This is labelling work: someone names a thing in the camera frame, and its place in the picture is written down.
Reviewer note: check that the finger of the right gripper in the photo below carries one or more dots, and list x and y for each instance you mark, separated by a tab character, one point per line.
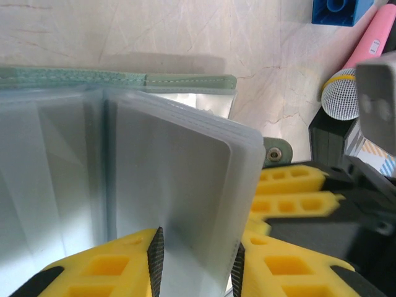
287	181
297	205

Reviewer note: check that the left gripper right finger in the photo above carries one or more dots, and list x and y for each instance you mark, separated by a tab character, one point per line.
278	269

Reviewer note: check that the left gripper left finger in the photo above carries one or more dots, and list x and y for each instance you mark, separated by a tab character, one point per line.
108	269

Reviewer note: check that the green card holder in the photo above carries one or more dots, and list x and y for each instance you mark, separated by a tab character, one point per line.
170	170

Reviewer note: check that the pink toy microphone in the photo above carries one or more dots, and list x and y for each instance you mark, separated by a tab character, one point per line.
368	43

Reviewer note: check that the blue toy block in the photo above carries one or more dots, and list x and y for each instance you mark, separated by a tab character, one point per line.
337	14

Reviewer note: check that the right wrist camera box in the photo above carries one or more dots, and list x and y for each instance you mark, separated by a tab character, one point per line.
376	92

